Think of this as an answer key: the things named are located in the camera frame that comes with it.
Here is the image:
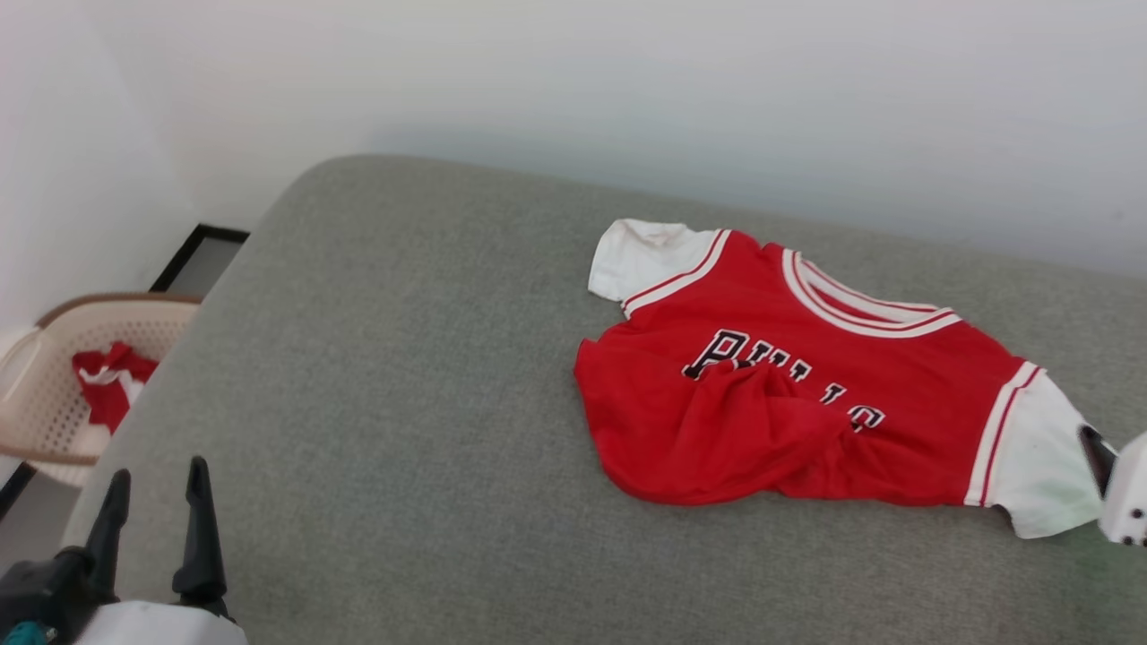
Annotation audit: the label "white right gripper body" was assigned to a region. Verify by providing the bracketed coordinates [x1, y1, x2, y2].
[1099, 432, 1147, 547]

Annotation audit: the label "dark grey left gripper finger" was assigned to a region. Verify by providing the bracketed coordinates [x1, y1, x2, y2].
[85, 469, 132, 603]
[172, 457, 230, 619]

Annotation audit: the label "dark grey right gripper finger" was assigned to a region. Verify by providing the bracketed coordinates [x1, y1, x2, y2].
[1079, 426, 1117, 499]

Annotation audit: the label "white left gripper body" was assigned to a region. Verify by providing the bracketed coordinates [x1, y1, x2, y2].
[76, 600, 248, 645]

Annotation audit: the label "red Bulls basketball jersey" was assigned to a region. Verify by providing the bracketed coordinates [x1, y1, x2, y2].
[573, 219, 1121, 540]

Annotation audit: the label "red clothes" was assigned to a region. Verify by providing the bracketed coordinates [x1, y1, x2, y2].
[72, 341, 160, 437]

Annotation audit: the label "beige perforated laundry basket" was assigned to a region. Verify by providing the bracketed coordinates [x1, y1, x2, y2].
[0, 293, 203, 489]

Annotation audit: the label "grey fabric sofa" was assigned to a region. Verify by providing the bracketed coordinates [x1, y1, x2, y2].
[61, 154, 1147, 645]

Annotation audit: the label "black framed panel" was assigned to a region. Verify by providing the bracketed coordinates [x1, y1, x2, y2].
[149, 224, 250, 294]

